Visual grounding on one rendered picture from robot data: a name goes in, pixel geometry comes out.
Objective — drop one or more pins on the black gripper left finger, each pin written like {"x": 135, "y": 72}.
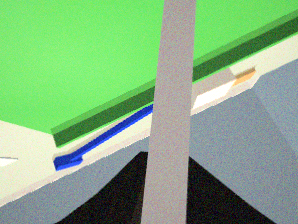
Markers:
{"x": 119, "y": 202}

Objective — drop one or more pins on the white flat bar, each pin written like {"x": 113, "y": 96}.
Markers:
{"x": 6, "y": 161}

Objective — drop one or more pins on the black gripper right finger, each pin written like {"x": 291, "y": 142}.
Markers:
{"x": 209, "y": 201}

